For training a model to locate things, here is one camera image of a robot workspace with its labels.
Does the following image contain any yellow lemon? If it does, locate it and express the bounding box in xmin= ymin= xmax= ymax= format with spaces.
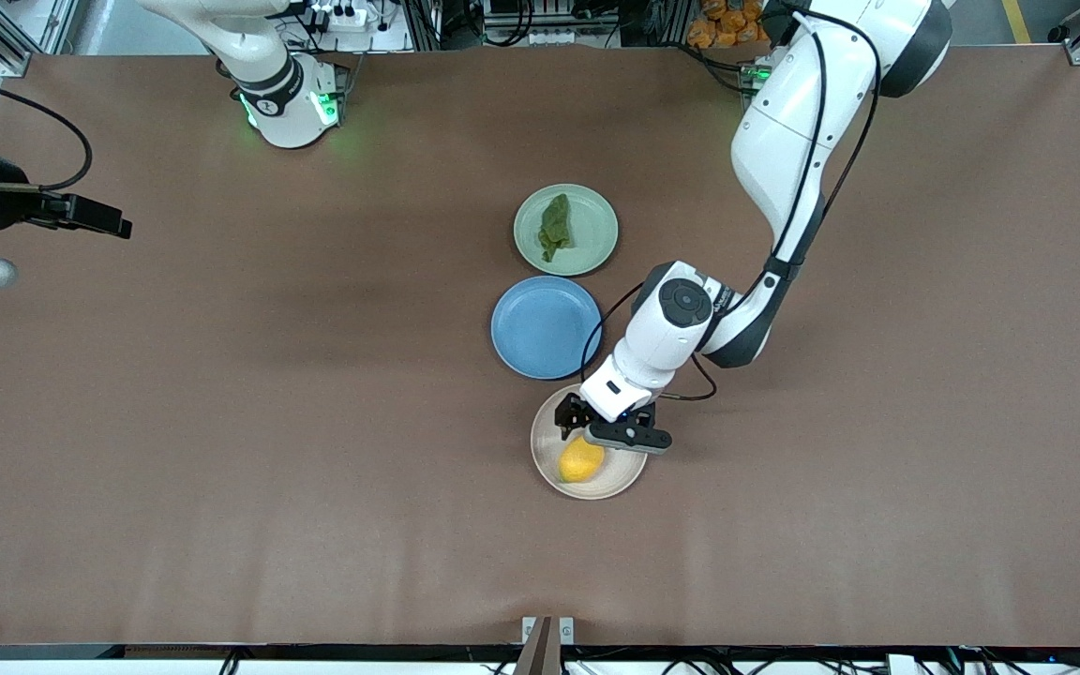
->
xmin=559 ymin=436 xmax=607 ymax=485

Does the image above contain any green lettuce leaf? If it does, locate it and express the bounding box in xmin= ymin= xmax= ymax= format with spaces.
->
xmin=538 ymin=193 xmax=576 ymax=263

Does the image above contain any beige plate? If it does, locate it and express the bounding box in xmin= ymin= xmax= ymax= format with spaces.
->
xmin=530 ymin=382 xmax=650 ymax=501

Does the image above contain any blue plate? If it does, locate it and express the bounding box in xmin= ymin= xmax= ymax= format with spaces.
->
xmin=490 ymin=276 xmax=604 ymax=381

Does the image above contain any light green plate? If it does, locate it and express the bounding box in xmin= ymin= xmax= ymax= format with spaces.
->
xmin=513 ymin=184 xmax=620 ymax=278

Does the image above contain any white power strip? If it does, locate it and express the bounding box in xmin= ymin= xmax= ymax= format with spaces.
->
xmin=308 ymin=3 xmax=369 ymax=31

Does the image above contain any metal equipment rack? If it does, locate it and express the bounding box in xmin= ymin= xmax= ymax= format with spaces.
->
xmin=404 ymin=0 xmax=691 ymax=50

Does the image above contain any orange snack packets bag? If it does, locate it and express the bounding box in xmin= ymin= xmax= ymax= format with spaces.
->
xmin=687 ymin=0 xmax=775 ymax=50

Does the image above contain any metal bracket with brown post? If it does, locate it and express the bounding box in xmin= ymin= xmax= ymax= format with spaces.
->
xmin=514 ymin=616 xmax=576 ymax=675

